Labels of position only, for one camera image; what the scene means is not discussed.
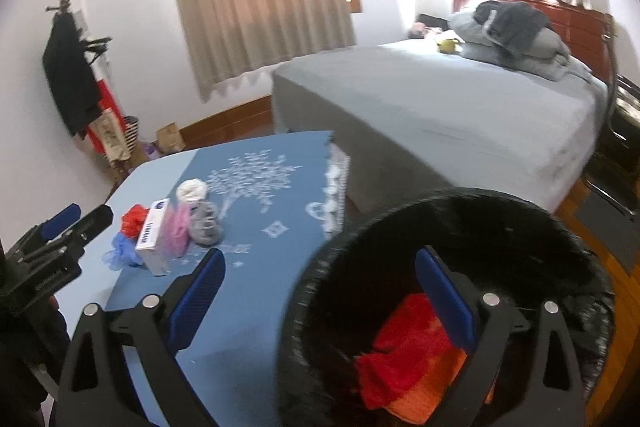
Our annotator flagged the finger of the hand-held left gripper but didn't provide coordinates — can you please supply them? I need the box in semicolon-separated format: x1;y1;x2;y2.
22;203;82;253
35;204;114;260

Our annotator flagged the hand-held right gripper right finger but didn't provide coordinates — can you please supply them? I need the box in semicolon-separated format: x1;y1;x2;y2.
415;247;586;427

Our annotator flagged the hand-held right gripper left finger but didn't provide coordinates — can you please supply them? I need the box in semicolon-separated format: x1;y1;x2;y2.
55;248;227;427

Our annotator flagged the red plastic wrapper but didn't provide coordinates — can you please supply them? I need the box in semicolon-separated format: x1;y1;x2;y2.
121;204;151;239

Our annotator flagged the blue mesh scrap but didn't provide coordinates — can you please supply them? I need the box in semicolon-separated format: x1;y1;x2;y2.
102;232;146;273

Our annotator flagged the red mesh net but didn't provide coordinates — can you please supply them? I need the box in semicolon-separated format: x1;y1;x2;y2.
356;293;458;410

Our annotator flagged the small white cardboard box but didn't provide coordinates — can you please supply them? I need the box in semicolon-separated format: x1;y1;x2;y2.
135;198;173;277

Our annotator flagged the black trash bin with bag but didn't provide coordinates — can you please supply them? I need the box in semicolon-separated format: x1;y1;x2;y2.
277;188;617;427

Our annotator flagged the orange foam fruit net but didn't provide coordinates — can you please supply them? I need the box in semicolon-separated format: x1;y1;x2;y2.
382;347;496;425

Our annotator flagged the small white tissue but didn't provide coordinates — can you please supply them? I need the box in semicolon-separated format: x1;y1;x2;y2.
176;178;208;204

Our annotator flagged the person's left forearm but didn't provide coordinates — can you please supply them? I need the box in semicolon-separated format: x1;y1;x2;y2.
0;297;71;427

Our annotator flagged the blue tree-print tablecloth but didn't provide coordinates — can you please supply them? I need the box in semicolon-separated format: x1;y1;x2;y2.
47;130;351;427

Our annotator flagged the beige tote bag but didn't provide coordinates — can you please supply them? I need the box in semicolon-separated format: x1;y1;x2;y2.
95;114;131;168

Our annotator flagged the striped basket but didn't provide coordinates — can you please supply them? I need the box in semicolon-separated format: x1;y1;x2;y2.
122;116;142;160

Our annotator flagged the red hanging garment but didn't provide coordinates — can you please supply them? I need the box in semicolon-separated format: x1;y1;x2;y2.
85;79;126;152

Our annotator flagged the dark hanging coat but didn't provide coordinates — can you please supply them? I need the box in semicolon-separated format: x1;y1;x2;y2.
42;14;103;138

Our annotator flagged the black hanger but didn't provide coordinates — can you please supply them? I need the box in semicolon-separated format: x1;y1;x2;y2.
80;36;113;58

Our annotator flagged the bed with grey sheet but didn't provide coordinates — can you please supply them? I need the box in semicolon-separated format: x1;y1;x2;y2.
271;38;613;214

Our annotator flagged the grey pillows and blanket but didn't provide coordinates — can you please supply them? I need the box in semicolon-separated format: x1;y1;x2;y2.
448;4;573;80

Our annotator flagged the black and pink bag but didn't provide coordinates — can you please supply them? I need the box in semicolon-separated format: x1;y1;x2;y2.
410;13;453;38

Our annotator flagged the dark grey garment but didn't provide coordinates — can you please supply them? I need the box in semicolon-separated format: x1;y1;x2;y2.
474;0;553;58

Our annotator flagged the red wooden headboard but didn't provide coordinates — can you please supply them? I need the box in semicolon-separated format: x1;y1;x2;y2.
454;0;615;80

